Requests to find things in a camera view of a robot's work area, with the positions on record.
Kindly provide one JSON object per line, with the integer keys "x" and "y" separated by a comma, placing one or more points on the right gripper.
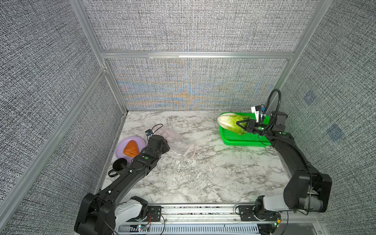
{"x": 251, "y": 126}

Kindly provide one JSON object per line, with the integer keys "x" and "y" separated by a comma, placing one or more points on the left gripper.
{"x": 162, "y": 144}

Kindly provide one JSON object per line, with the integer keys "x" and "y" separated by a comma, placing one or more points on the green chinese cabbage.
{"x": 228, "y": 122}

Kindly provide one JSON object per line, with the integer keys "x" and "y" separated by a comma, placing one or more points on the clear zip-top bag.
{"x": 179, "y": 145}

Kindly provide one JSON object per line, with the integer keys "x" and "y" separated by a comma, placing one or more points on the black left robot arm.
{"x": 126, "y": 182}

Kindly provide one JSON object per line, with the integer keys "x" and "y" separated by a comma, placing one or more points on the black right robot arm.
{"x": 307, "y": 190}

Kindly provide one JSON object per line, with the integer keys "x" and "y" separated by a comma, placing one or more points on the purple plate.
{"x": 120, "y": 147}

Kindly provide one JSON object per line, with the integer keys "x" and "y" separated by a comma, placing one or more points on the green plastic basket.
{"x": 253, "y": 140}

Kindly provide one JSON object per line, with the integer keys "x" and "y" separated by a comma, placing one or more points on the orange food piece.
{"x": 131, "y": 149}

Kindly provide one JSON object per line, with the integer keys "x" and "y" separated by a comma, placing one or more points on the black cup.
{"x": 118, "y": 168}

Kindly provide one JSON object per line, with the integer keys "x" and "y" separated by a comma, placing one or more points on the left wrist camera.
{"x": 149, "y": 134}

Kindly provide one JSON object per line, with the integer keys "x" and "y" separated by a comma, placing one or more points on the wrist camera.
{"x": 149, "y": 134}
{"x": 259, "y": 112}

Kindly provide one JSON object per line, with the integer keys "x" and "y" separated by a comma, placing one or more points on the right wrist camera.
{"x": 259, "y": 112}

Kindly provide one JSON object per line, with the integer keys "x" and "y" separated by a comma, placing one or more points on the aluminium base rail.
{"x": 136, "y": 210}

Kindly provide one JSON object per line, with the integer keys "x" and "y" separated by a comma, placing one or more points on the white perforated cable tray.
{"x": 190, "y": 229}

